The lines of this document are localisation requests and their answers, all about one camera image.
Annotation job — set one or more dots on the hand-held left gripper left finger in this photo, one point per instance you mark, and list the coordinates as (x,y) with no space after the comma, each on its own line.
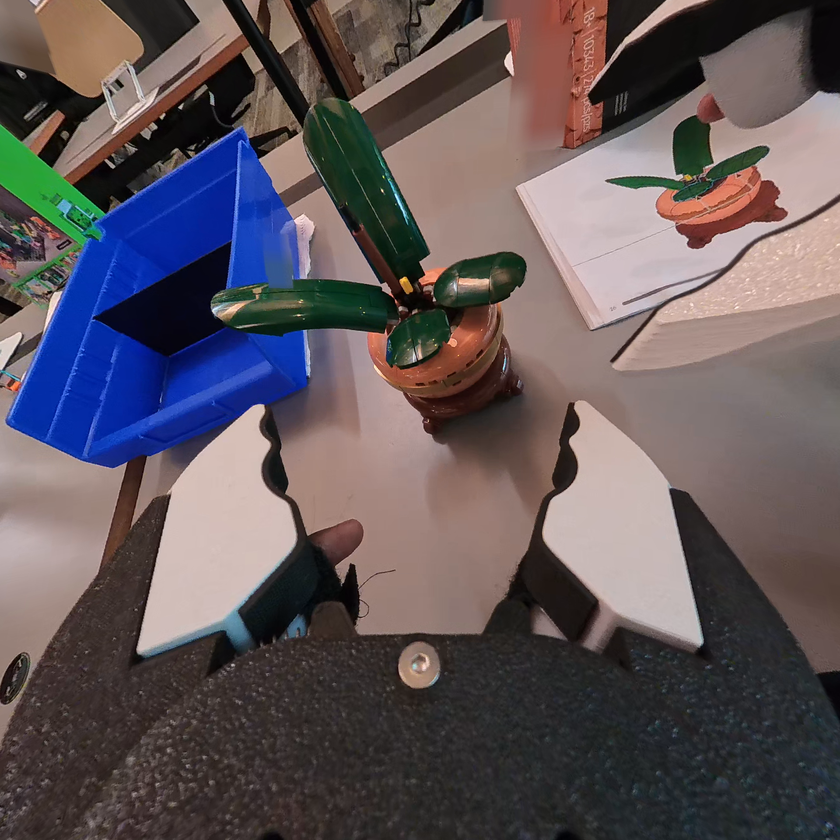
(223,538)

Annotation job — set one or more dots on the black tripod pole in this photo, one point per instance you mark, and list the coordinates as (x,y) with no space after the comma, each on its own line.
(275,65)

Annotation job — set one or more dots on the cream board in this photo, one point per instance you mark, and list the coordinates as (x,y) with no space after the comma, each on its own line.
(85,46)

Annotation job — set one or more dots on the white instruction booklet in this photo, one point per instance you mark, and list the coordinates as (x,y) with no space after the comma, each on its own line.
(623,229)

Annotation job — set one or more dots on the clear acrylic stand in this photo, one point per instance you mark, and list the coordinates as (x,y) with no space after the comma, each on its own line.
(131,92)

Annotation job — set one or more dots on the dark toy plant set box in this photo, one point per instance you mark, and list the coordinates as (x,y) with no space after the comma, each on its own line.
(584,72)

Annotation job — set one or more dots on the green toy set box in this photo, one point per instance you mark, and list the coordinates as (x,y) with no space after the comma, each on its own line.
(39,216)

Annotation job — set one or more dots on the toy brick potted plant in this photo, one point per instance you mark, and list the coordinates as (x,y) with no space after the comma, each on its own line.
(439,367)

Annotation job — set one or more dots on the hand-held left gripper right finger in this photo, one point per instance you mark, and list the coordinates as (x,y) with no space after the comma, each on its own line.
(623,544)

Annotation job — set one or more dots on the person's right hand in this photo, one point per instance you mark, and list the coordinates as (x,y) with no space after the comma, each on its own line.
(710,110)

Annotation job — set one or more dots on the large blue plastic bin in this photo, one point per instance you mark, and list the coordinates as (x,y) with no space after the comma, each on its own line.
(131,367)

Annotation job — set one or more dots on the wooden background table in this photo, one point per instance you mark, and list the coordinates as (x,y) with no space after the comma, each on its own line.
(170,85)

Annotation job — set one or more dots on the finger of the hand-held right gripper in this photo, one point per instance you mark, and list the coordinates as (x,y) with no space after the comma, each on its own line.
(649,59)
(754,308)

